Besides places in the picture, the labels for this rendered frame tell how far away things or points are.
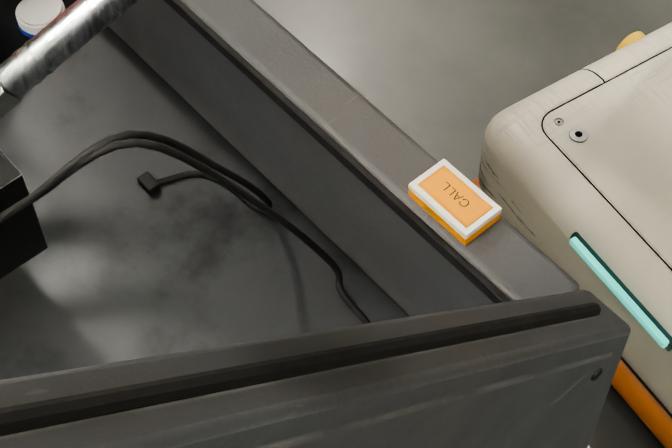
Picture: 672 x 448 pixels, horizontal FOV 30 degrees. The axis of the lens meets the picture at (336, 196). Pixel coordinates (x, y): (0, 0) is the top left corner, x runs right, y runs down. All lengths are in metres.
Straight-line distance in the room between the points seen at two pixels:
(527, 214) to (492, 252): 0.94
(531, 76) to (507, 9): 0.15
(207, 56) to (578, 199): 0.81
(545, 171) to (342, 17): 0.65
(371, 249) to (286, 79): 0.13
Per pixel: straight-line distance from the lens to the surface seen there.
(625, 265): 1.58
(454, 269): 0.76
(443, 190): 0.75
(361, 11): 2.18
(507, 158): 1.67
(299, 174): 0.87
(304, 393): 0.46
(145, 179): 0.92
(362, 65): 2.10
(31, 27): 1.03
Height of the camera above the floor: 1.57
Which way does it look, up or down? 55 degrees down
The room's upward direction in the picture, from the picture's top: 1 degrees counter-clockwise
